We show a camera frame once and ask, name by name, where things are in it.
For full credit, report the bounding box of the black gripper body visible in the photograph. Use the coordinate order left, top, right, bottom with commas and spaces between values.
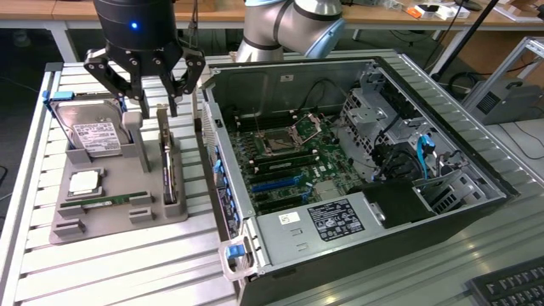
92, 0, 184, 77

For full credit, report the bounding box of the graphics card with metal bracket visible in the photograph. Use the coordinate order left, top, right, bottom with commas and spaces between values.
154, 103, 180, 205

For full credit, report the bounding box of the hard disk in blue carrier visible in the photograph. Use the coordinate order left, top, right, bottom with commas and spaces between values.
41, 90, 133, 159

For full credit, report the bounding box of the CPU socket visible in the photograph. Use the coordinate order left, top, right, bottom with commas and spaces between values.
261, 129, 305, 157

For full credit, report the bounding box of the metal socket cover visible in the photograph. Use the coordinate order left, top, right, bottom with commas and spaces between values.
288, 113, 328, 144

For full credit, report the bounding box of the grey parts rack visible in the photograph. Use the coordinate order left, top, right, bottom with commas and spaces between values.
48, 110, 190, 245

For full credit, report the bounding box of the silver CPU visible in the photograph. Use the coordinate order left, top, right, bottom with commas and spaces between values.
66, 171, 102, 195

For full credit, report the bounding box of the black RAM stick with label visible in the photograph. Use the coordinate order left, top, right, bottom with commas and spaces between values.
254, 155, 317, 175

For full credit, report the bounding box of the long black expansion slot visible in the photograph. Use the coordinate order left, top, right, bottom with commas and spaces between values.
254, 194, 308, 207
257, 203, 304, 215
248, 170, 296, 185

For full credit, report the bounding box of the green RAM stick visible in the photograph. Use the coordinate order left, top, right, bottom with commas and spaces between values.
62, 194, 148, 210

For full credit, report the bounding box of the blue expansion slot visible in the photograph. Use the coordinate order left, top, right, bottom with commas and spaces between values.
249, 177, 301, 193

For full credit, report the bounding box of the green motherboard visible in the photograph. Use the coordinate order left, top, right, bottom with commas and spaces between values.
224, 106, 366, 216

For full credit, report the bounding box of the perforated metal disk bay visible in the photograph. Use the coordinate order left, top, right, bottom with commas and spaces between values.
338, 62, 430, 154

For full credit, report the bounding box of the grey chipset heatsink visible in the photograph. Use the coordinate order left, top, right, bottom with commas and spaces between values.
316, 186, 345, 200

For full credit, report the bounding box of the grey power supply with label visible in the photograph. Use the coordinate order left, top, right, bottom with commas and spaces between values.
253, 193, 388, 268

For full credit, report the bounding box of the white box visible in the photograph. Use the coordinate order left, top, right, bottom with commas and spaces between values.
414, 3, 470, 20

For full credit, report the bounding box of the black air shroud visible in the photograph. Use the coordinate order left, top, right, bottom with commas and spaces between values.
362, 180, 437, 230

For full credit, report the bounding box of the slotted metal disk bay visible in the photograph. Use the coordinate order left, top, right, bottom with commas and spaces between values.
410, 168, 488, 219

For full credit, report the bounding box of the black tripod pole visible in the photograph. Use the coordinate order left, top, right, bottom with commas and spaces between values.
428, 0, 498, 79

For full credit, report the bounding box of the black and grey PC case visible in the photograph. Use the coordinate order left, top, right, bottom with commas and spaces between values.
189, 55, 520, 306

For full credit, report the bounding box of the black keyboard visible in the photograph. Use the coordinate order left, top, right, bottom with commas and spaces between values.
465, 256, 544, 306

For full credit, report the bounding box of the black cable bundle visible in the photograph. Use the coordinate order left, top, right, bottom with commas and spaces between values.
369, 143, 425, 184

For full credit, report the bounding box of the blue wire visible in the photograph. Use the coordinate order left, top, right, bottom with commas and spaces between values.
418, 133, 438, 181

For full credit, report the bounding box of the aluminium profile frame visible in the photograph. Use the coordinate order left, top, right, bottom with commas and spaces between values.
461, 36, 544, 109

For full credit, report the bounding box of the grey computer box with handle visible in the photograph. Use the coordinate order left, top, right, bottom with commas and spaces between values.
461, 79, 544, 126

